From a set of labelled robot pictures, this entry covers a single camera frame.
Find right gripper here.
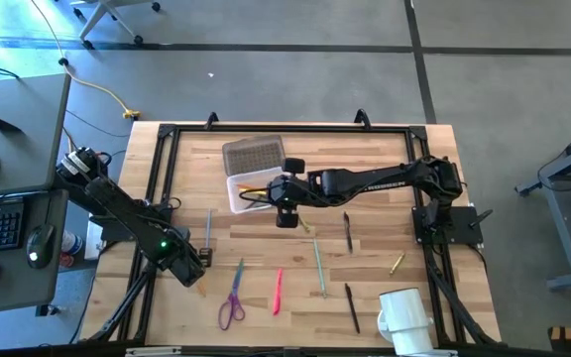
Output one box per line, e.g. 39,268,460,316
267,157,314,229

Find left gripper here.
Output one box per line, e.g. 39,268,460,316
188,232,214,268

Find purple scissors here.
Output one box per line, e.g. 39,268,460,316
216,257,247,332

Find black pen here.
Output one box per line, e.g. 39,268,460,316
343,282,362,335
343,210,354,254

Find pink highlighter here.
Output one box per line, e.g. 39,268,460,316
272,267,285,317

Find clear plastic supply box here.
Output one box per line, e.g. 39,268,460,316
225,166,286,215

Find white box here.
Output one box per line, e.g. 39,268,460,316
83,220,104,262

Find white drink can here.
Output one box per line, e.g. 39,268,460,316
59,230,84,269

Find black computer mouse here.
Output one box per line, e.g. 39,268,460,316
26,223,57,271

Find dark grey desk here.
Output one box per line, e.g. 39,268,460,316
0,187,69,318

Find black bar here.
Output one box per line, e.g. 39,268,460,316
0,115,23,134

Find white office chair base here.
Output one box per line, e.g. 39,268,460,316
69,0,162,51

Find black aluminium table frame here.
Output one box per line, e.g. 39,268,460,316
79,108,503,348

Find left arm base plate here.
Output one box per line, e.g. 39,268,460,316
89,213,141,243

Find white bracket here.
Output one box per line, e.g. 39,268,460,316
125,345,182,357

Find yellow extension cable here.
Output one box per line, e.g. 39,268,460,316
27,0,142,121

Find white cylindrical mount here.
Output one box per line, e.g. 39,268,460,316
377,287,435,356

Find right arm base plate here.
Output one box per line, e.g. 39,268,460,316
411,202,494,247

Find thin black floor cable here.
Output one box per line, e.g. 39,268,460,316
61,109,131,160

